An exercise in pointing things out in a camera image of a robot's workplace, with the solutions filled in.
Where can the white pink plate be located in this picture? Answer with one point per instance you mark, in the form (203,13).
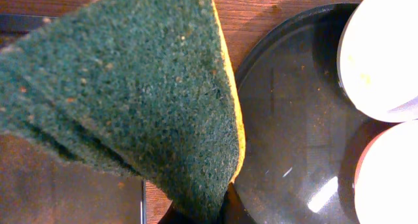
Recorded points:
(386,177)

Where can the round black tray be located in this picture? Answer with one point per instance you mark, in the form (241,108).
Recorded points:
(303,135)

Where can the rectangular black tray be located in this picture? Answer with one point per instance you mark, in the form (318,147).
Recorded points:
(35,188)

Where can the green yellow sponge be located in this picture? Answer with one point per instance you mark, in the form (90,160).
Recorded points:
(132,87)

